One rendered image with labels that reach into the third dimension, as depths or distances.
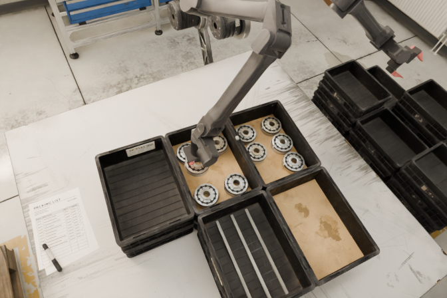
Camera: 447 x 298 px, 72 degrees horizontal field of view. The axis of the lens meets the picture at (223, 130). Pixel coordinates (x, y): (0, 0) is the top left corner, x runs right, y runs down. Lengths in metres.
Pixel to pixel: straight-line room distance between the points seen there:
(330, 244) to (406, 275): 0.41
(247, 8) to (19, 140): 1.32
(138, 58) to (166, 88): 1.26
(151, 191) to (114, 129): 0.49
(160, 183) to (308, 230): 0.66
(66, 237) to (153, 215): 0.39
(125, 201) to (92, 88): 1.67
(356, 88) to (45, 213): 2.09
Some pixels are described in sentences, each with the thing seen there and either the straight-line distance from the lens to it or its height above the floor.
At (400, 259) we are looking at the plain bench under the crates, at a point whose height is 0.70.
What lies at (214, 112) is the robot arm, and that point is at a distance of 1.03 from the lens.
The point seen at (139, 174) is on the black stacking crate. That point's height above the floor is 0.83.
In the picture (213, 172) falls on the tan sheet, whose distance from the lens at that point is 1.42.
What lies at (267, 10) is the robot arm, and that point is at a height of 1.59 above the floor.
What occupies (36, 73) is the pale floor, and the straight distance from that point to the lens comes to 3.19.
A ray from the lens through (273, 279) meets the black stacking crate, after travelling 1.32.
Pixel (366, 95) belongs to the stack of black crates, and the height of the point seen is 0.49.
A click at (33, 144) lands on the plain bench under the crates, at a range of 1.81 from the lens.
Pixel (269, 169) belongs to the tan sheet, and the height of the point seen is 0.83.
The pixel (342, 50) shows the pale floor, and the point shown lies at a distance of 3.58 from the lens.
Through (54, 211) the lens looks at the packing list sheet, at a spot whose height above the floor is 0.70.
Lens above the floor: 2.10
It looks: 56 degrees down
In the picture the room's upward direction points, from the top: 10 degrees clockwise
